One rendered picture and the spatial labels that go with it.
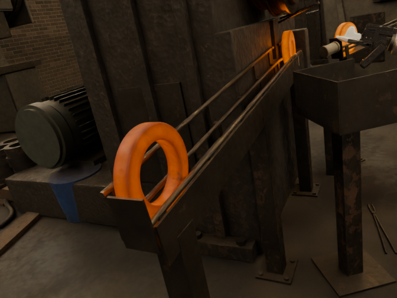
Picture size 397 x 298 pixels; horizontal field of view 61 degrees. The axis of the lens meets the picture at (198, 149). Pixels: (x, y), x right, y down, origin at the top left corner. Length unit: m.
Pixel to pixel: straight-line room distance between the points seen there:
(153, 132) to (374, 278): 0.99
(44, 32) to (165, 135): 7.85
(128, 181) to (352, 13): 3.88
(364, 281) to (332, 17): 3.40
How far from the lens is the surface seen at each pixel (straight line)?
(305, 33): 1.77
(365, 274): 1.37
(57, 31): 8.65
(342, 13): 4.26
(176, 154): 0.65
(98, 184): 1.80
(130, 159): 0.55
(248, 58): 1.27
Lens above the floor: 0.91
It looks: 20 degrees down
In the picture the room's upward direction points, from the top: 11 degrees counter-clockwise
